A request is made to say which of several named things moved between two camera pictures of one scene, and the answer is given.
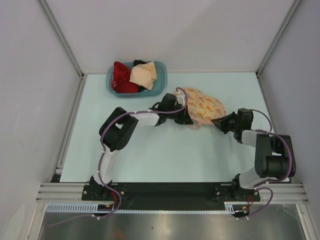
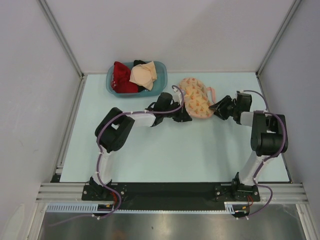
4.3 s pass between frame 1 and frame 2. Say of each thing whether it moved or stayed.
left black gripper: stayed
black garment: stayed
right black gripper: moved
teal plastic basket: stayed
